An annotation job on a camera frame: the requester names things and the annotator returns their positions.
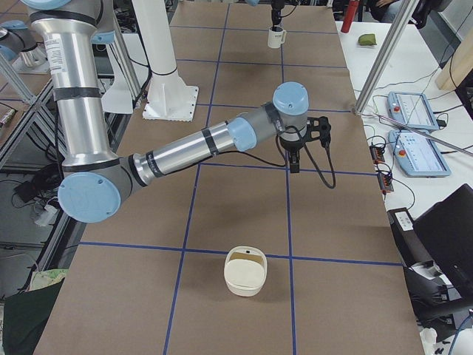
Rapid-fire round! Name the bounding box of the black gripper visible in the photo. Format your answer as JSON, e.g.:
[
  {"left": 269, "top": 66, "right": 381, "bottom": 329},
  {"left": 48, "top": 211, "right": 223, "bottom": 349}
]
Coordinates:
[
  {"left": 279, "top": 136, "right": 304, "bottom": 173},
  {"left": 271, "top": 8, "right": 282, "bottom": 23}
]

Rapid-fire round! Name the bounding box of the white HOME mug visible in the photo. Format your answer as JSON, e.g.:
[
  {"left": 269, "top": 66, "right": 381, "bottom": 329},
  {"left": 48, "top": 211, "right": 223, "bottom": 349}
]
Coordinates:
[{"left": 268, "top": 26, "right": 287, "bottom": 49}]

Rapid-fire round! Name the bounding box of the red bottle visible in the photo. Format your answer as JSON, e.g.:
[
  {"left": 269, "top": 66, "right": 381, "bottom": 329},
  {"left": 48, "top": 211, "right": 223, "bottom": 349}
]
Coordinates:
[{"left": 341, "top": 0, "right": 359, "bottom": 33}]

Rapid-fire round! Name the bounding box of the green pouch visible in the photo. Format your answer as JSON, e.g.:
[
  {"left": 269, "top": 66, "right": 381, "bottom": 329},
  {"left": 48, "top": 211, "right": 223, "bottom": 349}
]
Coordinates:
[{"left": 358, "top": 33, "right": 377, "bottom": 47}]

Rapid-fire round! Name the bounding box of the brown table mat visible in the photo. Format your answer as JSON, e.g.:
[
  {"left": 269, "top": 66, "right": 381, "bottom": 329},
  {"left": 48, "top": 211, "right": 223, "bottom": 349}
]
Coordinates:
[{"left": 35, "top": 2, "right": 423, "bottom": 354}]

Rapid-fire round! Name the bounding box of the cream lidded bin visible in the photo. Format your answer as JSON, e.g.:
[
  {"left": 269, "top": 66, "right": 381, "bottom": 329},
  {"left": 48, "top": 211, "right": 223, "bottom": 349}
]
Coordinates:
[{"left": 223, "top": 246, "right": 268, "bottom": 297}]

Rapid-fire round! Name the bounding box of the near teach pendant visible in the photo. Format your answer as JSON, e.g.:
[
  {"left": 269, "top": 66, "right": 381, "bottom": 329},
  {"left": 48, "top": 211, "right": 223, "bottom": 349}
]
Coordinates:
[{"left": 388, "top": 129, "right": 451, "bottom": 178}]

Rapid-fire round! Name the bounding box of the teach pendant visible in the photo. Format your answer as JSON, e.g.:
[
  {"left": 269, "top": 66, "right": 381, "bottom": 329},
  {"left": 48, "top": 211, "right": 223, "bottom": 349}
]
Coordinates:
[
  {"left": 387, "top": 92, "right": 440, "bottom": 132},
  {"left": 388, "top": 129, "right": 451, "bottom": 178}
]

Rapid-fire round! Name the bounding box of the far teach pendant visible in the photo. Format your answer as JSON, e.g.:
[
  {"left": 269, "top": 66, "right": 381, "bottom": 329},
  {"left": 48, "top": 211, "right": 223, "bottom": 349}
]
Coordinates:
[{"left": 387, "top": 92, "right": 440, "bottom": 132}]

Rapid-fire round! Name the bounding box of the black monitor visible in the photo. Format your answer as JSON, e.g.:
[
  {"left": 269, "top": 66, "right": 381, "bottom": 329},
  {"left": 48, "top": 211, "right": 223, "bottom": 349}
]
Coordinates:
[{"left": 413, "top": 183, "right": 472, "bottom": 297}]

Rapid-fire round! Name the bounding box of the dark green cloth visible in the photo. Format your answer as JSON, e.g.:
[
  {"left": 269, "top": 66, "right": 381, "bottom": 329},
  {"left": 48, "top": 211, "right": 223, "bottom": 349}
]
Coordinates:
[{"left": 2, "top": 280, "right": 64, "bottom": 354}]

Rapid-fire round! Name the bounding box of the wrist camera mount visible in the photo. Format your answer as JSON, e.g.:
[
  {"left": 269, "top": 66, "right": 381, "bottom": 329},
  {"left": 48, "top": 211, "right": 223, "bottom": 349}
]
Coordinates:
[{"left": 304, "top": 116, "right": 331, "bottom": 149}]

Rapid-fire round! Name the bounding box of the aluminium frame post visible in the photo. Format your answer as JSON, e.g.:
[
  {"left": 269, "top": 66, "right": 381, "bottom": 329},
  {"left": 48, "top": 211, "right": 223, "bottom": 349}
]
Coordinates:
[{"left": 353, "top": 0, "right": 419, "bottom": 116}]

